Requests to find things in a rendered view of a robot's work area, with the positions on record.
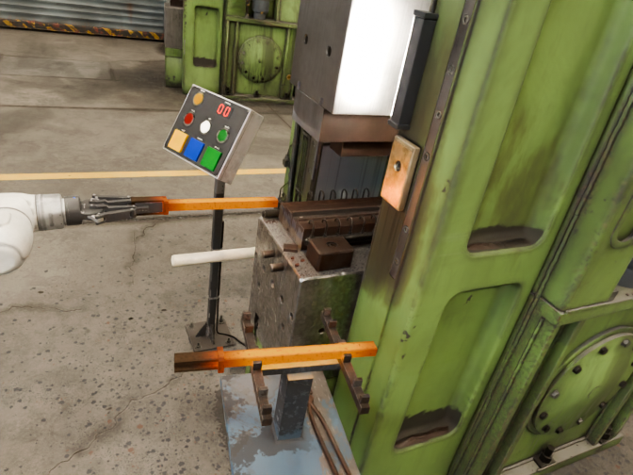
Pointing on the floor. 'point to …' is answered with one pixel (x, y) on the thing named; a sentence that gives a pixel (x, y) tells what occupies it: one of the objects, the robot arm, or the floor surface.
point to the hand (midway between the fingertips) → (148, 205)
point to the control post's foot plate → (197, 334)
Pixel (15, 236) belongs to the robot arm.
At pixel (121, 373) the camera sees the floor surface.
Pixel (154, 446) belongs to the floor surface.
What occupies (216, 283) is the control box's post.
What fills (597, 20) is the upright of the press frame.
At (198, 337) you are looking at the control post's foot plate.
